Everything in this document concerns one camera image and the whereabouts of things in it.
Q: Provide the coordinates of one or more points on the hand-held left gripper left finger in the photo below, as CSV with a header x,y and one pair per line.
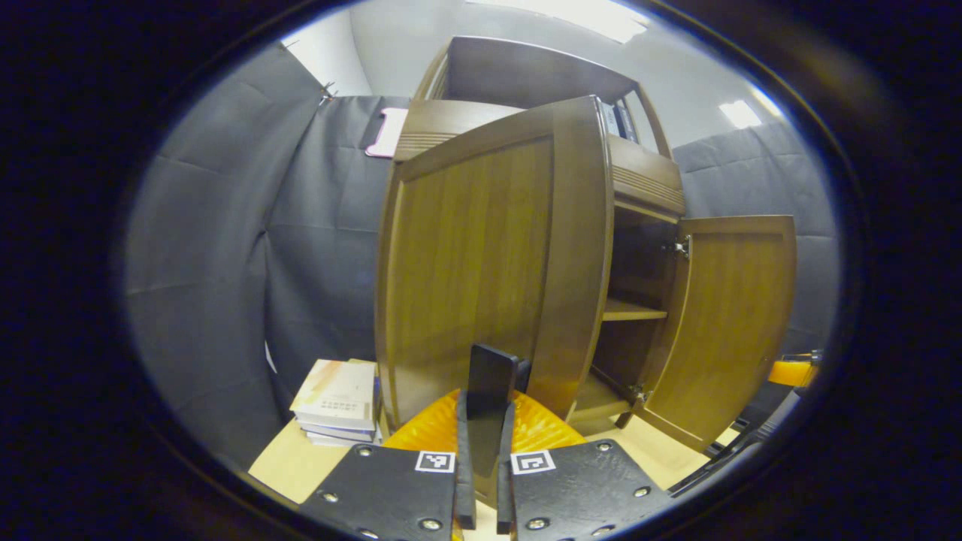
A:
x,y
465,488

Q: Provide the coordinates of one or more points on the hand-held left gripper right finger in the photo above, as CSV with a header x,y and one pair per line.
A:
x,y
505,488

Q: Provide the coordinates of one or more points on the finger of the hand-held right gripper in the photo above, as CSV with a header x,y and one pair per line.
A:
x,y
793,373

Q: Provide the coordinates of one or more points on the wooden double-door shoe cabinet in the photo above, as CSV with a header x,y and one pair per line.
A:
x,y
526,75

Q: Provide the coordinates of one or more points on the stack of pale books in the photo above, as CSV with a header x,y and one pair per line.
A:
x,y
334,391

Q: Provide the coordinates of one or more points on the small ceiling light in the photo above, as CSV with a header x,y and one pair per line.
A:
x,y
740,114

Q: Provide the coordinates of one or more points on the black book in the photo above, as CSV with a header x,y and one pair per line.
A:
x,y
628,124

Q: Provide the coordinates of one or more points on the grey book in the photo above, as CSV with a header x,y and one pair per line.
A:
x,y
610,116

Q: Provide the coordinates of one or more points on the black backdrop cloth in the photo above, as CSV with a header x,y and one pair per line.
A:
x,y
210,225

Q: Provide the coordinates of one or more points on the small black clip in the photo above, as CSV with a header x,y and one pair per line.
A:
x,y
328,92

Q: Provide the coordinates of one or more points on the large ceiling light panel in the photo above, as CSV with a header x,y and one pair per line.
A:
x,y
564,16

